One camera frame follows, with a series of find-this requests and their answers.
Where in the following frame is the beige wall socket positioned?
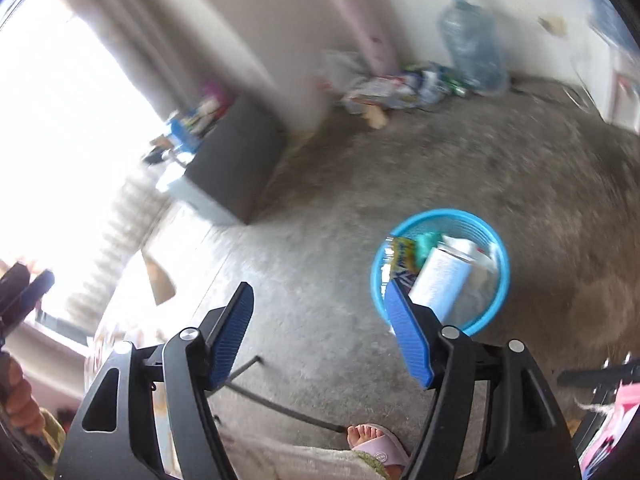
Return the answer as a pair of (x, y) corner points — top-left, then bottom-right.
(537, 15), (569, 39)

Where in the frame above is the green wrapper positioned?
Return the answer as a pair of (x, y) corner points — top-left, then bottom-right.
(415, 232), (444, 262)

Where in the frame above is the grey cabinet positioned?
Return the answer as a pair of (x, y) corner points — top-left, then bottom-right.
(167, 92), (289, 226)

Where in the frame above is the crumpled translucent plastic bag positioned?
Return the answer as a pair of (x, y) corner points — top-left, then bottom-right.
(317, 49), (373, 103)

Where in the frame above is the blue carton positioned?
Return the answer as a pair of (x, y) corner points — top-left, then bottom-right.
(167, 117), (197, 153)

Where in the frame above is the person's left hand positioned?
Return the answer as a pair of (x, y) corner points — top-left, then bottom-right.
(0, 357), (47, 437)

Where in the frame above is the pink cloth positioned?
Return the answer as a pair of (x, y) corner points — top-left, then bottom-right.
(575, 380), (640, 466)

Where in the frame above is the white paper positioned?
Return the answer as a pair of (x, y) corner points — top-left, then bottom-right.
(442, 234), (502, 291)

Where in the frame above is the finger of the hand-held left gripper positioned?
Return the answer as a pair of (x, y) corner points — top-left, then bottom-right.
(2, 269), (56, 343)
(0, 262), (32, 321)

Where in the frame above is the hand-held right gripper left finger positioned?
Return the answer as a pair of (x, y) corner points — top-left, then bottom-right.
(54, 281), (256, 480)

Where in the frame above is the empty blue water jug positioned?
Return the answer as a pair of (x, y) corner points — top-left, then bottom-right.
(437, 0), (509, 97)

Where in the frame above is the pink rolled mat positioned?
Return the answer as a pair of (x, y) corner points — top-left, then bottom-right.
(311, 0), (401, 75)

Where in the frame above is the person's foot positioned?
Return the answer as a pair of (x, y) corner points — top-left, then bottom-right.
(345, 422), (407, 479)

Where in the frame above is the dark metal frame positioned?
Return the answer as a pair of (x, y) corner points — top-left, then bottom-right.
(556, 357), (640, 458)

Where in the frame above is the grey curtain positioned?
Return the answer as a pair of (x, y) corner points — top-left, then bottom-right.
(50, 0), (281, 121)

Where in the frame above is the pile of bottles and cans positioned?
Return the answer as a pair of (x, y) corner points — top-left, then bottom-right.
(402, 61), (471, 103)

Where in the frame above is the pale ribbed panel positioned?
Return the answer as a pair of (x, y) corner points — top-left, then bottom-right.
(65, 170), (168, 313)

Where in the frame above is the yellow snack packet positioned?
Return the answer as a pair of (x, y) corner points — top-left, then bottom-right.
(387, 236), (419, 275)

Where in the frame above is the blue plastic basket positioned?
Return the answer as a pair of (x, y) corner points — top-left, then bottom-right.
(371, 208), (511, 337)

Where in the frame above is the white water dispenser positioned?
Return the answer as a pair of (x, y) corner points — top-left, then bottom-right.
(597, 35), (640, 134)

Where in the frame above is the small brown paper bag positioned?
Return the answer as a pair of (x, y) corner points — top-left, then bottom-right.
(362, 105), (390, 128)

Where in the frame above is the person's leg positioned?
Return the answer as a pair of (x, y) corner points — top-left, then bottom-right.
(219, 430), (392, 480)

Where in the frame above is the pink slipper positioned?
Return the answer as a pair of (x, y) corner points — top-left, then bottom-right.
(347, 424), (412, 475)

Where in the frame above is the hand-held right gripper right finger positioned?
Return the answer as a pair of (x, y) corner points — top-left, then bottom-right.
(386, 281), (584, 480)

